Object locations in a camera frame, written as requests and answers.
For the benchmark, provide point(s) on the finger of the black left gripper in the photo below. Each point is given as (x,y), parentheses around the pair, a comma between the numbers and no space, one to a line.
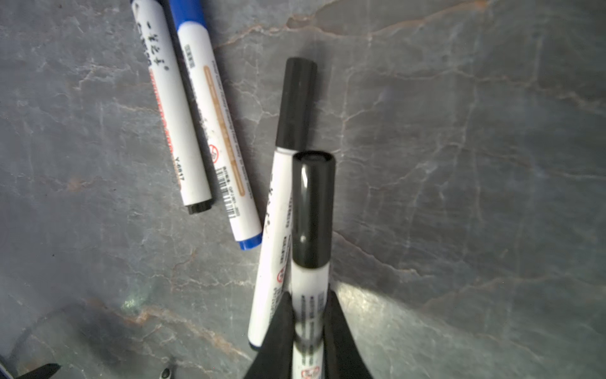
(46,371)

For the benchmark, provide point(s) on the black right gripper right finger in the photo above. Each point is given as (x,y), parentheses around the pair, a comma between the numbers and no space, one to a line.
(342,358)

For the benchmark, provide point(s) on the blue whiteboard marker pen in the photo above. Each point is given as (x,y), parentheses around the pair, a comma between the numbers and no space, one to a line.
(225,152)

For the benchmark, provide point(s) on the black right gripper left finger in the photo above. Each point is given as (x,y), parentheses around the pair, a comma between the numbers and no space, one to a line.
(274,358)

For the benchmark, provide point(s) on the black marker pen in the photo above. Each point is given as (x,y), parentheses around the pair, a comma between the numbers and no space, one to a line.
(312,195)
(173,105)
(167,373)
(292,135)

